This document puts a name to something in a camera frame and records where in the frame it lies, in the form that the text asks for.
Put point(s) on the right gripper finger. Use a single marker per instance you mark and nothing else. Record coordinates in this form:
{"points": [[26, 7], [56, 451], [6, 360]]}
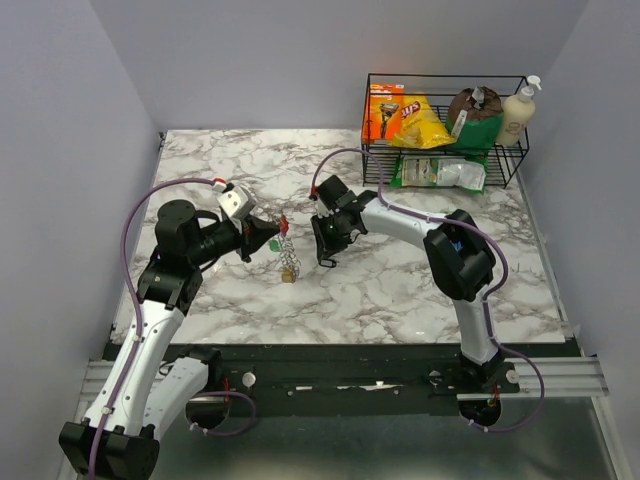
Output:
{"points": [[318, 235], [332, 248]]}

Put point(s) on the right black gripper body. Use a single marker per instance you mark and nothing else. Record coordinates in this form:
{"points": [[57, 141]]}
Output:
{"points": [[334, 231]]}

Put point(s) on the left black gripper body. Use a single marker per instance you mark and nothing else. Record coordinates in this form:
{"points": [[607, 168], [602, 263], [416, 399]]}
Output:
{"points": [[242, 227]]}

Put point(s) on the red key tag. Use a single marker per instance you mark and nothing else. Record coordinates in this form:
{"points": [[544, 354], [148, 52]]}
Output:
{"points": [[284, 225]]}

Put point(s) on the round metal keyring disc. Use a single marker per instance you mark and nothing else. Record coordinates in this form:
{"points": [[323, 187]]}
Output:
{"points": [[287, 255]]}

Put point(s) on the yellow key tag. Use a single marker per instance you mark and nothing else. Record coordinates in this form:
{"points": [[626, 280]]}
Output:
{"points": [[287, 276]]}

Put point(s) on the black key tag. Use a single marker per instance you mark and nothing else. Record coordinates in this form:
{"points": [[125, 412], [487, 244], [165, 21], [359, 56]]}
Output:
{"points": [[327, 263]]}

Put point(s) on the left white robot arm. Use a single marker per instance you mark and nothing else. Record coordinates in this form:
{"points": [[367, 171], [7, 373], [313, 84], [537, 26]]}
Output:
{"points": [[119, 435]]}

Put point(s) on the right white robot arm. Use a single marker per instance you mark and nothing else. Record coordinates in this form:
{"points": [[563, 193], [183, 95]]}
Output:
{"points": [[459, 256]]}

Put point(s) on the orange razor package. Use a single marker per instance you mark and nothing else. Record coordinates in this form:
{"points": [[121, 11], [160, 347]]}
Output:
{"points": [[383, 120]]}

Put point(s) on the yellow chips bag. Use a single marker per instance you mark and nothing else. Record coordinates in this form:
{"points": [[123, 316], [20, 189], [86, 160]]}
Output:
{"points": [[420, 127]]}

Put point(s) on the green white snack bag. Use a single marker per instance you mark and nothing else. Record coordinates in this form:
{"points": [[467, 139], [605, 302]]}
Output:
{"points": [[439, 172]]}

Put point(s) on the brown and green bag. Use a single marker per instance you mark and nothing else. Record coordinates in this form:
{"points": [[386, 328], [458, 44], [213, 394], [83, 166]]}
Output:
{"points": [[474, 119]]}

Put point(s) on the cream pump lotion bottle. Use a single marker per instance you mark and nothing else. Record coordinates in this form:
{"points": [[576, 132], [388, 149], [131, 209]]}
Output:
{"points": [[518, 109]]}

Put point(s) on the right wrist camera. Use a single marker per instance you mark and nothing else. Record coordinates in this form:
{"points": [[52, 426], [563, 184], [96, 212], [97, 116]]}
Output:
{"points": [[323, 210]]}

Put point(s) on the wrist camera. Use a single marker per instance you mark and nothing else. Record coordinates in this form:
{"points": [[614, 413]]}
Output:
{"points": [[236, 202], [323, 210]]}

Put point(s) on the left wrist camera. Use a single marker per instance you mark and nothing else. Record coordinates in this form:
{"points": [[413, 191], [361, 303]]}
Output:
{"points": [[236, 202]]}

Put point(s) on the black wire basket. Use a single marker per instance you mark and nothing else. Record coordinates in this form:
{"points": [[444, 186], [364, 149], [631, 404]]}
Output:
{"points": [[378, 161]]}

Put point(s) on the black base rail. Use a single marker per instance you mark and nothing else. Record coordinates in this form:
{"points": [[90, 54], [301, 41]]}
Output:
{"points": [[343, 380]]}

